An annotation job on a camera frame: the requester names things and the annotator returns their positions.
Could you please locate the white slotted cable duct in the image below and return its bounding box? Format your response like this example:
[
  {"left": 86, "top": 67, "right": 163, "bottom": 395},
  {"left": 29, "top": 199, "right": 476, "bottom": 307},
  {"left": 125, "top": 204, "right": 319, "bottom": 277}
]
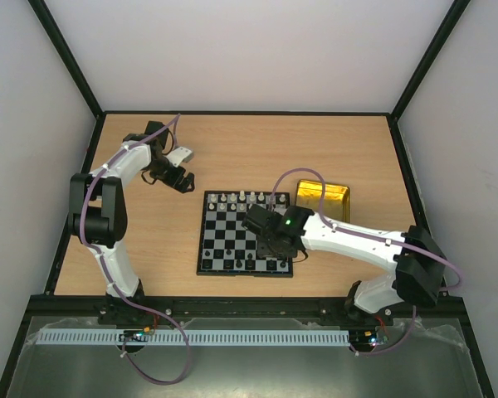
[{"left": 35, "top": 328, "right": 349, "bottom": 347}]

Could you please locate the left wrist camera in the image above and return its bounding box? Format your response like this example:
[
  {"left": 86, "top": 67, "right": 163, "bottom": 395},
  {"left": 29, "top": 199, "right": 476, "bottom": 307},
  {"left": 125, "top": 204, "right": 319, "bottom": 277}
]
[{"left": 166, "top": 146, "right": 194, "bottom": 167}]

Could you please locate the black mounting rail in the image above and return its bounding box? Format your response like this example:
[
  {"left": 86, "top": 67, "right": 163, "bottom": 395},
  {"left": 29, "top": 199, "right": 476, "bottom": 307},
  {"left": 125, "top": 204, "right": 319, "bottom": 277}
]
[{"left": 97, "top": 296, "right": 395, "bottom": 327}]

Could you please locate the black white chessboard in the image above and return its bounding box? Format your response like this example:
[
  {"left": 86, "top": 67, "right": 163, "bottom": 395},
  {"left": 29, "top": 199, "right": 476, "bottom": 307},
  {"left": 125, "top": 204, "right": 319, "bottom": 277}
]
[{"left": 196, "top": 191, "right": 293, "bottom": 278}]

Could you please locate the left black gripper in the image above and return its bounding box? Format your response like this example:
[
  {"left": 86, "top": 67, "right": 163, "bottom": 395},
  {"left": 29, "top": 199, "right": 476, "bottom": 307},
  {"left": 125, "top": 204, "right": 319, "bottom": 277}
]
[{"left": 146, "top": 157, "right": 194, "bottom": 194}]

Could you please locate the black frame enclosure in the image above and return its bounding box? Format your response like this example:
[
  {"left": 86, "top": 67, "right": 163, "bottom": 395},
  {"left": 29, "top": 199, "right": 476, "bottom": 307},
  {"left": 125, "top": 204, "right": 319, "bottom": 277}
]
[{"left": 0, "top": 0, "right": 494, "bottom": 397}]

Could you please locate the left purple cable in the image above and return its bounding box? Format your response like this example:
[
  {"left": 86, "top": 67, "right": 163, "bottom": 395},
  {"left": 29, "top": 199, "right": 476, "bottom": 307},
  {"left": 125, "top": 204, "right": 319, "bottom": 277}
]
[{"left": 77, "top": 114, "right": 192, "bottom": 385}]

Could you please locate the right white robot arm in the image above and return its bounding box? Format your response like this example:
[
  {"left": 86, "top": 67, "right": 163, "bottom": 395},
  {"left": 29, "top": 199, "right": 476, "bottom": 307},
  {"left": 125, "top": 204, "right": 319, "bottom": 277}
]
[{"left": 242, "top": 205, "right": 447, "bottom": 325}]

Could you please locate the gold metal tin tray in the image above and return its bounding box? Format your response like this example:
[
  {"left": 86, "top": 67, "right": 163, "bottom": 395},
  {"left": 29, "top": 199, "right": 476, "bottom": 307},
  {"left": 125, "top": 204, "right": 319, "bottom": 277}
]
[{"left": 295, "top": 179, "right": 351, "bottom": 223}]

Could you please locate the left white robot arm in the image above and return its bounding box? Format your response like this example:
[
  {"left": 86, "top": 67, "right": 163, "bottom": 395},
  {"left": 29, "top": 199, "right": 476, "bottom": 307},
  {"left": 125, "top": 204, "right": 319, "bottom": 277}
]
[{"left": 67, "top": 115, "right": 195, "bottom": 303}]

